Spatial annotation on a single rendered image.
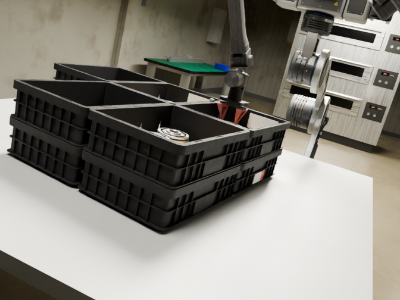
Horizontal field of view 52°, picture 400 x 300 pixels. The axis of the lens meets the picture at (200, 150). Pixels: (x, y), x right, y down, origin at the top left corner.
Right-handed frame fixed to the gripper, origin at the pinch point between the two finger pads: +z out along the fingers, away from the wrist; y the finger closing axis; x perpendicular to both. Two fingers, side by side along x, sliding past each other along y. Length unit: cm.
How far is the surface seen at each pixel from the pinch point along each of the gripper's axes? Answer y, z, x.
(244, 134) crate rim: 22.9, -5.4, -35.8
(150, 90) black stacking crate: -36.3, -2.9, -6.1
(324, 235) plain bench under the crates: 52, 17, -27
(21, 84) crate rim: -31, -6, -71
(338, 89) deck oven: -78, 5, 530
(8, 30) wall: -286, 8, 97
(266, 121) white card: 12.3, -3.3, 7.9
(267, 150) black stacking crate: 21.8, 3.3, -8.9
